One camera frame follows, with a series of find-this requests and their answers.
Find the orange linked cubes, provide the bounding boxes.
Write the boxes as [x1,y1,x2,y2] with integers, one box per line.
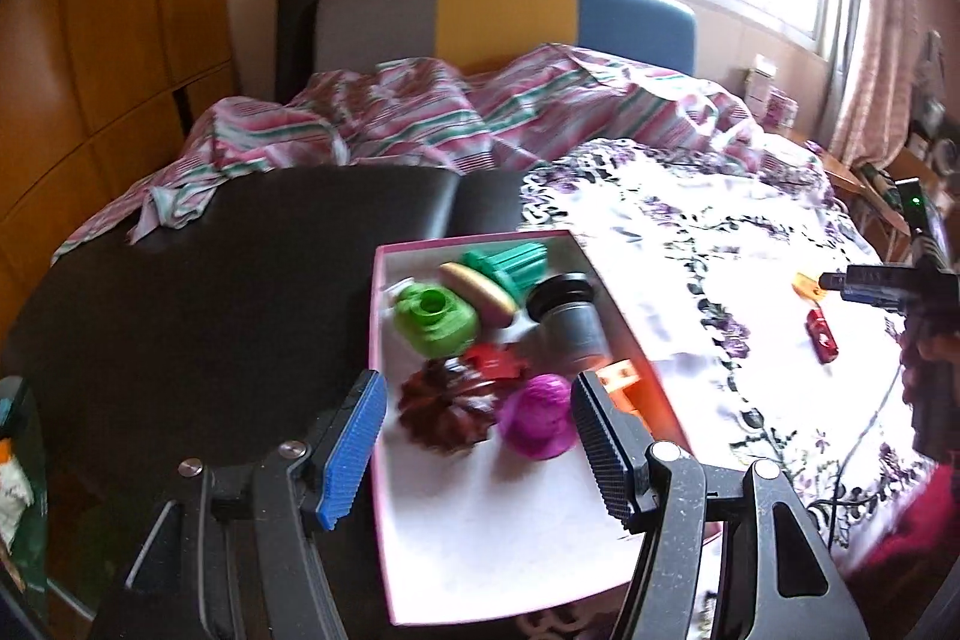
[592,358,654,427]

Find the magenta perforated cone toy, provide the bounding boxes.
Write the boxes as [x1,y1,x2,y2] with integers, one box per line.
[498,373,578,461]

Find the dark brown pumpkin ornament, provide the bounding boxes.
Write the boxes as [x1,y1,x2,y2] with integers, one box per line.
[397,357,498,454]

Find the red metallic cylinder case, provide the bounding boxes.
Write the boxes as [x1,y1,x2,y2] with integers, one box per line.
[805,307,838,365]

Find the orange plastic case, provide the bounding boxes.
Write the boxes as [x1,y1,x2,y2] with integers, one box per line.
[793,273,827,302]

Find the black grey jar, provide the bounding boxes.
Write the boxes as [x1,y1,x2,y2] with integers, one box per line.
[526,271,610,376]

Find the red puzzle piece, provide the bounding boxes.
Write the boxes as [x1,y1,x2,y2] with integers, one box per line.
[460,342,532,394]

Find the green toy camera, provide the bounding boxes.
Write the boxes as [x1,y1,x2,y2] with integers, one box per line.
[394,282,480,358]

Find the yellow perforated egg toy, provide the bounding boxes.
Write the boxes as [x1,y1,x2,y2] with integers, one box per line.
[438,261,519,328]

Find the green plastic spool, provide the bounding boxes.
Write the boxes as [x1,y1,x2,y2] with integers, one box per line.
[460,241,547,305]

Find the person right hand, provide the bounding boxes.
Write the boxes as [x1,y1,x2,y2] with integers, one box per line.
[898,331,960,416]

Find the pink white shallow box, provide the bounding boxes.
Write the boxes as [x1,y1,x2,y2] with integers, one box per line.
[373,230,724,627]

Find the white floral embroidered tablecloth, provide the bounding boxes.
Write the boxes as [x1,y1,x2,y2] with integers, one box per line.
[515,136,932,640]

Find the white carton box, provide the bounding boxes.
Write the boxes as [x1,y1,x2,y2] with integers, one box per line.
[743,53,778,121]

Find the pink striped bed sheet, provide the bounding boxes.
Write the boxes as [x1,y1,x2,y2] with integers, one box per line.
[52,41,835,267]

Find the grey yellow blue headboard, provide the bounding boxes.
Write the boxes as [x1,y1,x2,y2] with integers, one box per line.
[313,0,697,74]

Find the black yoga mat roll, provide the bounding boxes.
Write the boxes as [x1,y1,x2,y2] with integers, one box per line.
[274,0,320,103]

